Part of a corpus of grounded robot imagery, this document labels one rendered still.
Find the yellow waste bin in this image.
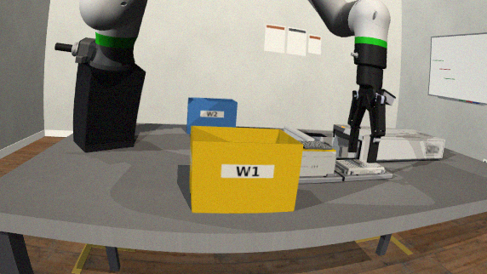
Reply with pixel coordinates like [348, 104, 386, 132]
[190, 126, 303, 214]

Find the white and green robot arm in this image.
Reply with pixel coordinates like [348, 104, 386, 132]
[54, 0, 391, 71]

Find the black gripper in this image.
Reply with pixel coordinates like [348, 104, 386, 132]
[347, 66, 387, 163]

